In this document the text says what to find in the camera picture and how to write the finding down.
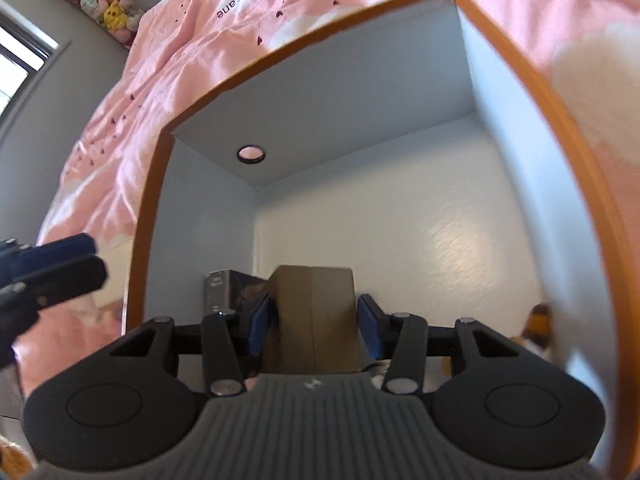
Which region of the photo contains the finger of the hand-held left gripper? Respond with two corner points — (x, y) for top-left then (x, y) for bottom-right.
(0, 233), (99, 282)
(0, 256), (109, 312)

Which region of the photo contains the small brown box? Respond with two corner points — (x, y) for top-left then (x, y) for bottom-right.
(260, 265), (368, 375)

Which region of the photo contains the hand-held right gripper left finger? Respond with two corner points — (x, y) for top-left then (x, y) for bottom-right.
(107, 292), (278, 396)

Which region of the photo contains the pink printed blanket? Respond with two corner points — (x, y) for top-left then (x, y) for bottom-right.
(37, 0), (640, 401)

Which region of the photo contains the dark printed box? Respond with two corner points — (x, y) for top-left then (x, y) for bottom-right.
(204, 269), (268, 315)

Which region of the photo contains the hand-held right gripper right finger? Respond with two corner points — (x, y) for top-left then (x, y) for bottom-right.
(356, 294), (526, 395)

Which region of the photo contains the orange cardboard box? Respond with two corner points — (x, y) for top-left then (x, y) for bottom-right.
(122, 0), (640, 480)

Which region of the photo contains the window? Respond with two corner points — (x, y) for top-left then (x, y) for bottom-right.
(0, 10), (72, 111)

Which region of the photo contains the clear tube of plush toys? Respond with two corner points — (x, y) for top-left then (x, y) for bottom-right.
(60, 0), (147, 50)

